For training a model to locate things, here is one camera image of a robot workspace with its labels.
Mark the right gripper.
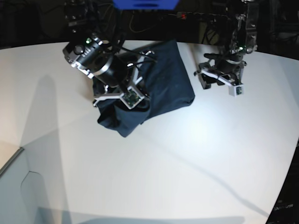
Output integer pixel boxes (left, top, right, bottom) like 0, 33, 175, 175
93, 55, 149, 98

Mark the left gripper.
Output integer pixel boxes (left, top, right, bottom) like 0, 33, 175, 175
195, 53, 247, 90

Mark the dark blue t-shirt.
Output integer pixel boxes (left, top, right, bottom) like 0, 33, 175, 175
97, 40, 195, 137

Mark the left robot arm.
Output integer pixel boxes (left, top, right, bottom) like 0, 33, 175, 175
194, 0, 259, 96

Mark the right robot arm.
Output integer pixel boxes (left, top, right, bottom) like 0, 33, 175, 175
63, 0, 156, 103

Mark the black power strip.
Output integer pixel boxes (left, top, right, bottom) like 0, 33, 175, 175
176, 12, 228, 22

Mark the blue plastic box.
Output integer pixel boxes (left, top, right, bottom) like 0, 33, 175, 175
113, 0, 179, 10

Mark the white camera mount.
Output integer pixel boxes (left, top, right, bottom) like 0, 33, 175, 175
194, 60, 247, 97
93, 50, 156, 110

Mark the grey looped cable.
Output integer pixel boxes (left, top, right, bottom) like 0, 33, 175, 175
128, 9, 162, 33

